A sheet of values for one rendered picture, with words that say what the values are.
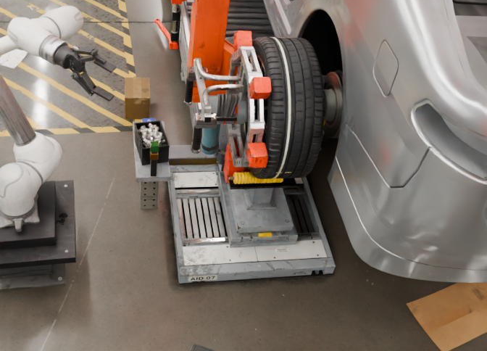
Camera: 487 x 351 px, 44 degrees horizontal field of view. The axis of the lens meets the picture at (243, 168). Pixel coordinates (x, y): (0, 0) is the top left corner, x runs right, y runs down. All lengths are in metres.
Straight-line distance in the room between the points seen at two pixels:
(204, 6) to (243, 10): 1.78
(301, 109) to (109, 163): 1.54
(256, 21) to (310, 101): 2.16
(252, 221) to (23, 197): 1.14
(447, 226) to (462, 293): 1.46
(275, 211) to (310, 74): 0.92
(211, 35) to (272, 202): 0.94
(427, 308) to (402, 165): 1.45
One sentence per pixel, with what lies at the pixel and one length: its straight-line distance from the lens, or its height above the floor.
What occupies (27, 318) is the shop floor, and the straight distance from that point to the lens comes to 3.13.
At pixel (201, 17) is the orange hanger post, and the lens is 3.09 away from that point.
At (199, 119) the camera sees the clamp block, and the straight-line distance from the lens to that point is 2.62.
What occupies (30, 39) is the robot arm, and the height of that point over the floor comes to 1.42.
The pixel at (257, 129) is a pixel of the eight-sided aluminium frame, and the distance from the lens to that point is 2.60.
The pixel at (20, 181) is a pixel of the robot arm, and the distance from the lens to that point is 2.84.
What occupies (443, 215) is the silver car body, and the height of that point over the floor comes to 1.21.
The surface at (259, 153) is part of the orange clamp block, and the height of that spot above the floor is 0.89.
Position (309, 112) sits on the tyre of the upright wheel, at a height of 1.04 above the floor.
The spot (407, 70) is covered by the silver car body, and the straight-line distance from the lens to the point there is 2.06.
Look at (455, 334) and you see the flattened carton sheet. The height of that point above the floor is 0.01.
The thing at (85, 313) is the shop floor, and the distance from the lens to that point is 3.11.
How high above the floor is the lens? 2.62
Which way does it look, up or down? 44 degrees down
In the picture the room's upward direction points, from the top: 10 degrees clockwise
